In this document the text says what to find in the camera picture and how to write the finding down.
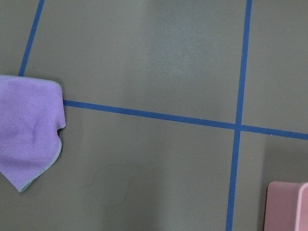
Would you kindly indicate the purple microfiber cloth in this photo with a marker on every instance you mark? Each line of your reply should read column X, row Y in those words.
column 31, row 113

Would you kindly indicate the pink plastic tray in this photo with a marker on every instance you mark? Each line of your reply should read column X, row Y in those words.
column 286, row 207

